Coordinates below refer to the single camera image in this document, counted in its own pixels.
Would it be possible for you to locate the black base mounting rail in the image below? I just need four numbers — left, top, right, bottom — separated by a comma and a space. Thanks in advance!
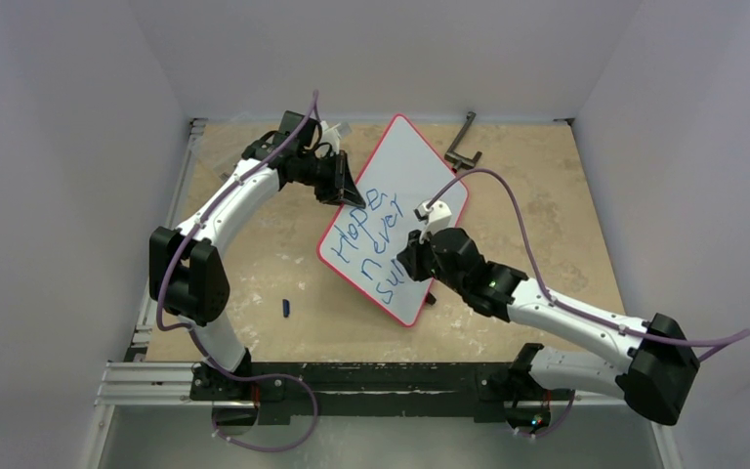
189, 362, 551, 431

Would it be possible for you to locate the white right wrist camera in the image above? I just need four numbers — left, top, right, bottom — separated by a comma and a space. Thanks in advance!
414, 200, 452, 243

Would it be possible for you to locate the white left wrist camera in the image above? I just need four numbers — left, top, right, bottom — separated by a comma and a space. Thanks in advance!
316, 120, 352, 154

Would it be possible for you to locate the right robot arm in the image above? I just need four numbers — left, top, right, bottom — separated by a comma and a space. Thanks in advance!
396, 228, 700, 426

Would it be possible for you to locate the red-framed whiteboard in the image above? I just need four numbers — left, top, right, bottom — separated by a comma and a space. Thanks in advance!
317, 114, 454, 327

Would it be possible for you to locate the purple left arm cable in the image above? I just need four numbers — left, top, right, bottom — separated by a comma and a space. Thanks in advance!
154, 89, 322, 390

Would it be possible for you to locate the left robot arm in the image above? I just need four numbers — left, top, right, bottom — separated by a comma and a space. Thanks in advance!
148, 111, 364, 400

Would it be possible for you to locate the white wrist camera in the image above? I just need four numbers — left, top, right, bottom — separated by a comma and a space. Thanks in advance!
414, 200, 452, 243
316, 120, 352, 154

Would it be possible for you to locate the aluminium frame rail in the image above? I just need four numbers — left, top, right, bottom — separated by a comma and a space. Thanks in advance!
94, 362, 254, 409

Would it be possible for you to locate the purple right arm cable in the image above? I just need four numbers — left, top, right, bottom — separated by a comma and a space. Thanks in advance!
425, 168, 750, 363

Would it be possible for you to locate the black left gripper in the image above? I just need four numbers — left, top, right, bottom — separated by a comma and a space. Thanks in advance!
296, 149, 364, 209

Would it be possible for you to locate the dark metal L bracket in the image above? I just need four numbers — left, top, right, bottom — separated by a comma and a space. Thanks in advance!
443, 110, 483, 174

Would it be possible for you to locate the clear plastic screw box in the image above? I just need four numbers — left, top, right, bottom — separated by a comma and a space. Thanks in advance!
198, 123, 258, 181

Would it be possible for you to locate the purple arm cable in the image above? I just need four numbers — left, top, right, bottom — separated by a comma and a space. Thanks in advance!
425, 168, 750, 363
154, 89, 322, 390

